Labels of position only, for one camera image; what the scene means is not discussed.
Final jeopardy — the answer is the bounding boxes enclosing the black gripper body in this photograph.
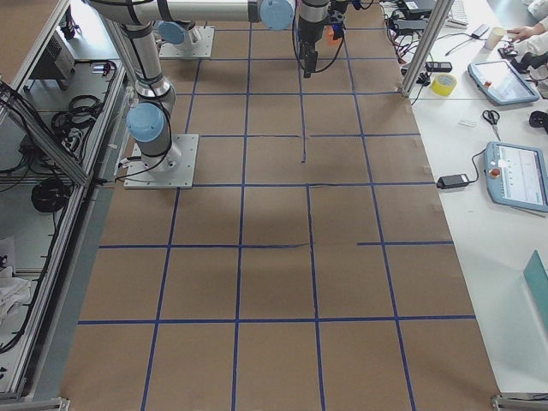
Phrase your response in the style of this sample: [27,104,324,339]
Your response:
[297,11,344,58]
[331,0,362,13]

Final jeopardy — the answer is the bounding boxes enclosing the orange foam cube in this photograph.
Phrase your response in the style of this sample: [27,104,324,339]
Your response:
[325,26,342,46]

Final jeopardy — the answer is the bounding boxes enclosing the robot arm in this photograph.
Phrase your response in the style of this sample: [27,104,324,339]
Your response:
[154,1,363,50]
[89,1,348,122]

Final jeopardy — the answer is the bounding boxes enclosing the white sleeved forearm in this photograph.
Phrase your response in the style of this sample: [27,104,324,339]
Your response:
[515,18,547,56]

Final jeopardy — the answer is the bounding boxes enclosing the person's bare hand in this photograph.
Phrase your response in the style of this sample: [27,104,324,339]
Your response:
[507,27,535,43]

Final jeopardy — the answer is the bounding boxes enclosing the black remote device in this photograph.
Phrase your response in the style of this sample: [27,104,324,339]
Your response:
[425,62,453,73]

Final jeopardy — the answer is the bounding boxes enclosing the yellow tape roll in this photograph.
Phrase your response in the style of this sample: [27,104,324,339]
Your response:
[432,74,457,97]

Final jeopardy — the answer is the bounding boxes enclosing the paper cup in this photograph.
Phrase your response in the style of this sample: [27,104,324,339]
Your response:
[484,27,507,51]

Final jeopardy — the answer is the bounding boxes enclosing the far blue teach pendant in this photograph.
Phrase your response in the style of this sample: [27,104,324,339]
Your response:
[468,60,540,105]

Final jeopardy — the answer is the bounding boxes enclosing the blue teach pendant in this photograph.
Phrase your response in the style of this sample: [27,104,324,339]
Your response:
[468,60,540,105]
[484,141,547,212]

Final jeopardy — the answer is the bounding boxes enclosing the black power adapter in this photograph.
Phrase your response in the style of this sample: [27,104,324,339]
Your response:
[436,174,470,189]

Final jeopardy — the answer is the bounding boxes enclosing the near blue teach pendant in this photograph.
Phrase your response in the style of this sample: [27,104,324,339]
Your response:
[484,141,547,212]

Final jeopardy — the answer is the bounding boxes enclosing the green plastic sheet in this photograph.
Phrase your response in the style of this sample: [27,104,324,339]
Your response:
[523,250,548,330]

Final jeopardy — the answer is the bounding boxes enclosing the white crumpled cloth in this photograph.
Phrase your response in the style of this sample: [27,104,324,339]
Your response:
[0,237,32,326]

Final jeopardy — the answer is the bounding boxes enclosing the aluminium frame post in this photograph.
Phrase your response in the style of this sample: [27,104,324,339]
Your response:
[400,0,454,98]

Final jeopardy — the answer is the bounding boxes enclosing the black handled scissors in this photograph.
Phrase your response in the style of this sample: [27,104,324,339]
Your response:
[482,110,501,141]

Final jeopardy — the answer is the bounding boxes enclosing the black cable coil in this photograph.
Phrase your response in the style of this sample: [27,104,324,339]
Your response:
[31,177,69,214]

